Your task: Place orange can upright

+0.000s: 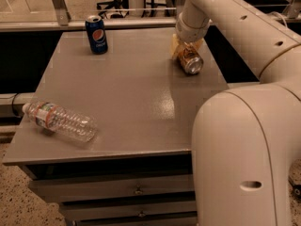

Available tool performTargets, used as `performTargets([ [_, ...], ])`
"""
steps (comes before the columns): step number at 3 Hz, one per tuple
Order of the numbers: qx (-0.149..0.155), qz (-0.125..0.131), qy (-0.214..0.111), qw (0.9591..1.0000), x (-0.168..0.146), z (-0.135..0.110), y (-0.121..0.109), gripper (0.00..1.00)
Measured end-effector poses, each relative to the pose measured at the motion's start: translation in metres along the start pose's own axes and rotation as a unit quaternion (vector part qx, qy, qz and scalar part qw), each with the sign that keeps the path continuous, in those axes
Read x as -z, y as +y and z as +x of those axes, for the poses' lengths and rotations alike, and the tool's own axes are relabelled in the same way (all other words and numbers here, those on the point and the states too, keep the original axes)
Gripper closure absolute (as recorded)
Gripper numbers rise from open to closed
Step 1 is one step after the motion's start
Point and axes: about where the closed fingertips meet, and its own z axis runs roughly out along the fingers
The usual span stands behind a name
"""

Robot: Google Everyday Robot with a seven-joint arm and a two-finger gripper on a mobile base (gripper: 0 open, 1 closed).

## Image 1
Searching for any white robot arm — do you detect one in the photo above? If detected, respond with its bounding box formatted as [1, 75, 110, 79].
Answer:
[176, 0, 301, 226]

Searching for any bottom grey drawer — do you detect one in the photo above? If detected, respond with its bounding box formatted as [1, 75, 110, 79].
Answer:
[77, 217, 197, 226]

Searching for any grey drawer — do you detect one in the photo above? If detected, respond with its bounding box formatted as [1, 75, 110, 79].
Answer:
[59, 201, 197, 220]
[29, 174, 194, 202]
[77, 217, 197, 226]

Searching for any grey drawer cabinet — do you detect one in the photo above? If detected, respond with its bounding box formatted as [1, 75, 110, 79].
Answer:
[4, 28, 227, 225]

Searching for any grey floor pipe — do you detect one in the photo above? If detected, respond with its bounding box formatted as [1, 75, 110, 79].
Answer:
[0, 93, 34, 118]

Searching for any orange soda can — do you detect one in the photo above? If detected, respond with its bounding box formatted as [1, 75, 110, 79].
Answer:
[178, 45, 203, 74]

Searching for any black caster wheel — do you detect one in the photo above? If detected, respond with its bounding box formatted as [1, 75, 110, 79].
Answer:
[288, 176, 301, 200]

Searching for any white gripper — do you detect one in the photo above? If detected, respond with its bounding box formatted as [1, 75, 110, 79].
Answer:
[169, 12, 210, 59]

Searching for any top grey drawer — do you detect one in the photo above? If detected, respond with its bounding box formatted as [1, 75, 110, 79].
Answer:
[29, 174, 194, 202]

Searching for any clear plastic water bottle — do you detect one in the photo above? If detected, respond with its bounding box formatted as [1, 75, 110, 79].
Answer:
[22, 101, 97, 142]

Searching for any white cable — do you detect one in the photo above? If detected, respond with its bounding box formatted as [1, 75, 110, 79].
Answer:
[269, 10, 290, 30]

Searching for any middle grey drawer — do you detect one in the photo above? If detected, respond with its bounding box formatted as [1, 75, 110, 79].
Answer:
[59, 201, 197, 220]

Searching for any grey metal railing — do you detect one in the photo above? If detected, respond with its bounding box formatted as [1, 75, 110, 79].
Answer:
[0, 0, 300, 36]

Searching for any blue Pepsi can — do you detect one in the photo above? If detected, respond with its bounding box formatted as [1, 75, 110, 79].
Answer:
[85, 15, 108, 55]

